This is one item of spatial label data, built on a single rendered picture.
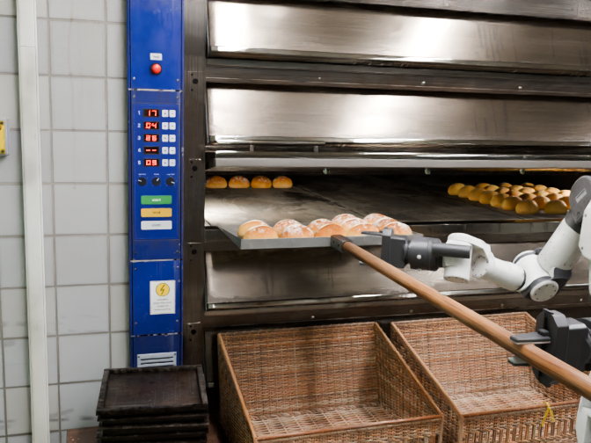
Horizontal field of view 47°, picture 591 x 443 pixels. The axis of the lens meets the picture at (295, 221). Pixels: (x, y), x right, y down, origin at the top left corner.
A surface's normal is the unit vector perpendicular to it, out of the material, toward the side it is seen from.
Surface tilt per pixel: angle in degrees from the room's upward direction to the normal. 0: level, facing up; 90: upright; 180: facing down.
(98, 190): 90
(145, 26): 90
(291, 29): 70
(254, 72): 90
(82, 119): 90
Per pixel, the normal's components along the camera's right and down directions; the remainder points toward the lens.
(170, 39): 0.29, 0.18
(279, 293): 0.28, -0.17
